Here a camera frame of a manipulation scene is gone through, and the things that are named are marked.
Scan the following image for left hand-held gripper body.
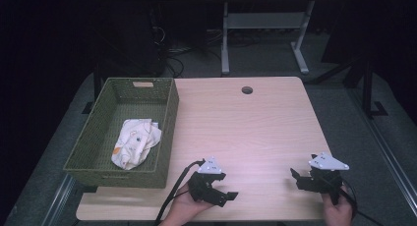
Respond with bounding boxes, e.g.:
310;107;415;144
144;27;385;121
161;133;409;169
188;155;225;204

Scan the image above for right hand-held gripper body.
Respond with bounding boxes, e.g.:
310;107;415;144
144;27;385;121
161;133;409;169
307;151;350;206

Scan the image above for white printed cloth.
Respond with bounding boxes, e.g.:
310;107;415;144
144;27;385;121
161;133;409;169
110;118;163;171

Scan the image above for green woven basket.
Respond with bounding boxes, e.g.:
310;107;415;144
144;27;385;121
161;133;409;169
63;77;180;190

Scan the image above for person's left hand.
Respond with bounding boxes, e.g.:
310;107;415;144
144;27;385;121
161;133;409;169
159;181;214;226

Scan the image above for person's right hand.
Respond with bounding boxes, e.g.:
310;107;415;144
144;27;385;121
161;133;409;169
321;184;357;226

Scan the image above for black metal stand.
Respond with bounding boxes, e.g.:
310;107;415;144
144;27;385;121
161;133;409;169
313;53;389;120

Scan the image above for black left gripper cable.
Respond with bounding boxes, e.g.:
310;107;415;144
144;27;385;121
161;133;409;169
153;158;207;226

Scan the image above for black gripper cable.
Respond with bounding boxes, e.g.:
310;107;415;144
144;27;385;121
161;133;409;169
153;158;207;226
337;177;386;226

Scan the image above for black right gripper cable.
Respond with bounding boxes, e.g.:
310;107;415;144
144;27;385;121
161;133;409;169
337;177;386;226

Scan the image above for metal floor rail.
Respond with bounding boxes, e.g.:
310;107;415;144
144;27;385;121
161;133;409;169
346;86;417;217
39;172;79;226

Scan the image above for black floor cables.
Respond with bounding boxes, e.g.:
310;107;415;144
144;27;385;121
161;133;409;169
150;9;227;79

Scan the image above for grey metal desk frame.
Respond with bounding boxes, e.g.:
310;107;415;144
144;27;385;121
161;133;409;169
220;0;317;77

